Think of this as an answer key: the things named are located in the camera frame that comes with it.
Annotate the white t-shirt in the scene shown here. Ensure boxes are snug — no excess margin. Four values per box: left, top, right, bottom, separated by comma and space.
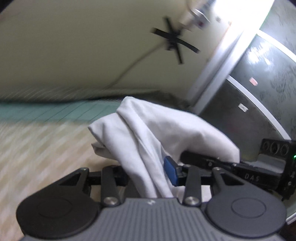
88, 96, 240, 198

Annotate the dark frosted glass door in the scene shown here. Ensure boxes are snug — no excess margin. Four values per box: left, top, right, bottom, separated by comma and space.
200, 1, 295, 161

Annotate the teal grid mattress cover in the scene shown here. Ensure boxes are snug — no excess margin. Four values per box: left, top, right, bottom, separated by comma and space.
1, 99, 121, 123

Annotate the beige zigzag bed sheet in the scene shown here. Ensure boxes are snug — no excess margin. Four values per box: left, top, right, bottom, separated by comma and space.
1, 121, 118, 240

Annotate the white wall cable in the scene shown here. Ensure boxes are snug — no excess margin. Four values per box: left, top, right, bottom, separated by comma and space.
105, 40, 172, 90

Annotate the white door frame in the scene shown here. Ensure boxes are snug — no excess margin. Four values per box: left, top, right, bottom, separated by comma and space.
186, 21, 262, 115

